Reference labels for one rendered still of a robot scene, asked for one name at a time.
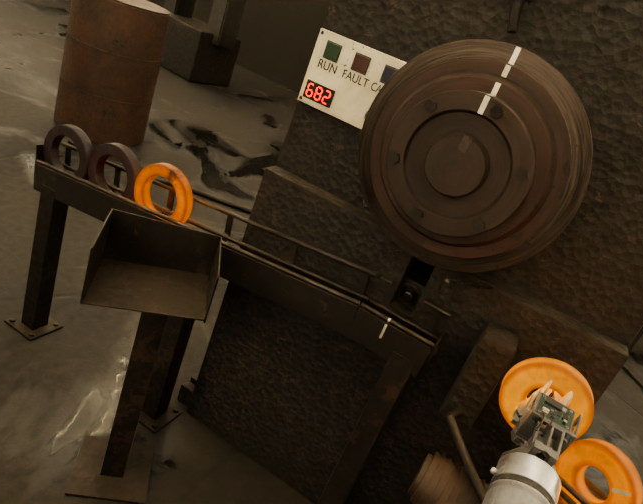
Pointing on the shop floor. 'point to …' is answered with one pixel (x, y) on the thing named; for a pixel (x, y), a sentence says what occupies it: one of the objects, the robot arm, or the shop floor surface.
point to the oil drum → (111, 68)
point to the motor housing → (442, 483)
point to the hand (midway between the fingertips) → (550, 393)
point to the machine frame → (521, 313)
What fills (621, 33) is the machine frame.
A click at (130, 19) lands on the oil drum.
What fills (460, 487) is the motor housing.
